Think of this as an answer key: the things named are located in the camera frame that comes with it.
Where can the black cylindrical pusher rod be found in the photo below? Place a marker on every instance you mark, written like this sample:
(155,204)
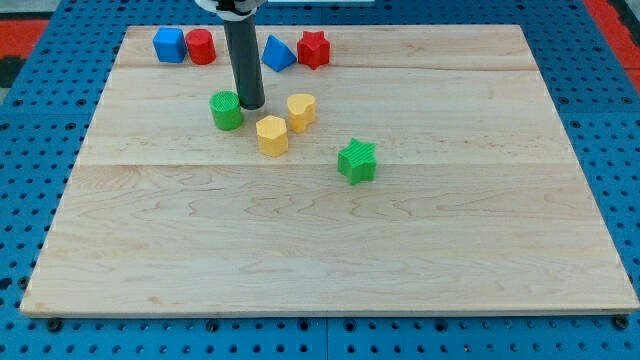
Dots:
(243,49)

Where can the yellow hexagon block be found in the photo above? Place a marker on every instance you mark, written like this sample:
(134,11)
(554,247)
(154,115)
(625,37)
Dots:
(272,135)

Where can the blue triangular prism block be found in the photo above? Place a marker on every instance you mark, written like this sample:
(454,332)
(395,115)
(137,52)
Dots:
(277,55)

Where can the red cylinder block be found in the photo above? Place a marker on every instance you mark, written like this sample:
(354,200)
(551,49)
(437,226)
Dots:
(200,46)

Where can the blue cube block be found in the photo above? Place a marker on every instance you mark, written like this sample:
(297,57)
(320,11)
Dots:
(169,44)

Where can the red star block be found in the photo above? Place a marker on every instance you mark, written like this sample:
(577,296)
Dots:
(313,49)

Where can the green cylinder block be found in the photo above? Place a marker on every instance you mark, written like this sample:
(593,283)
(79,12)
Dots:
(226,111)

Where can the yellow heart block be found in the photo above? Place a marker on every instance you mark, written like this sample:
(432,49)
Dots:
(301,111)

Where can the green star block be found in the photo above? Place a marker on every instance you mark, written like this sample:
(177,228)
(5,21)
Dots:
(357,161)

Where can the light wooden board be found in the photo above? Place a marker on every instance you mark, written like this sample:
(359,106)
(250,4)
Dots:
(479,206)

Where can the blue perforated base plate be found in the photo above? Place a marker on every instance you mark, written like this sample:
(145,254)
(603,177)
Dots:
(49,107)

